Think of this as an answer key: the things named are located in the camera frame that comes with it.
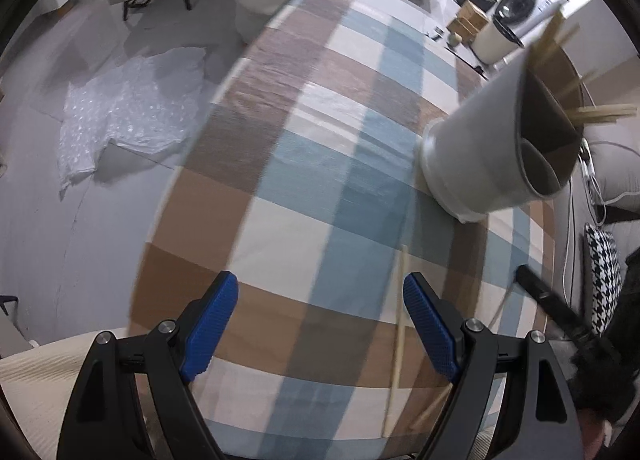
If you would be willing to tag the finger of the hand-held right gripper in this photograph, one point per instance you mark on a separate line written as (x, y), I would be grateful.
(550, 301)

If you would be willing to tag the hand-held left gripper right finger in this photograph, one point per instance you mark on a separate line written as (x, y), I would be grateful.
(430, 330)

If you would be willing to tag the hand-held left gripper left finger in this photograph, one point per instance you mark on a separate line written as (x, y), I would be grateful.
(212, 320)

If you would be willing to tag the white grey utensil holder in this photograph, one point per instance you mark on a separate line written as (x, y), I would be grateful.
(480, 149)

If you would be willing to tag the bundle of wooden chopsticks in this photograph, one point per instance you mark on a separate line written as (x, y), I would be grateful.
(605, 114)

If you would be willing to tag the houndstooth pillow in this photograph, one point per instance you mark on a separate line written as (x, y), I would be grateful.
(605, 280)

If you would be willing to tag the grey sofa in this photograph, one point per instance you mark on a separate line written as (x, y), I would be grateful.
(620, 174)

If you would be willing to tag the checkered tablecloth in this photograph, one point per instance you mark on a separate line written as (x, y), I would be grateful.
(310, 190)

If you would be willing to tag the cream knit cloth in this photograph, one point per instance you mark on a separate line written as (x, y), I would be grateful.
(35, 390)

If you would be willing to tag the bubble wrap sheet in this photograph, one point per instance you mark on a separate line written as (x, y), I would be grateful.
(130, 109)

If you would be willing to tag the beige trash can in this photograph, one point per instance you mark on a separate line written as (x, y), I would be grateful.
(492, 44)

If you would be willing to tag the cardboard box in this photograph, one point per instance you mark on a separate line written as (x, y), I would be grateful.
(462, 28)
(474, 11)

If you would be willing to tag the white washing machine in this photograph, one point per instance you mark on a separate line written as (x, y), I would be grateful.
(525, 9)

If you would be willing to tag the round grey pouf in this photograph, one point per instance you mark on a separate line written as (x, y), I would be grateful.
(265, 4)

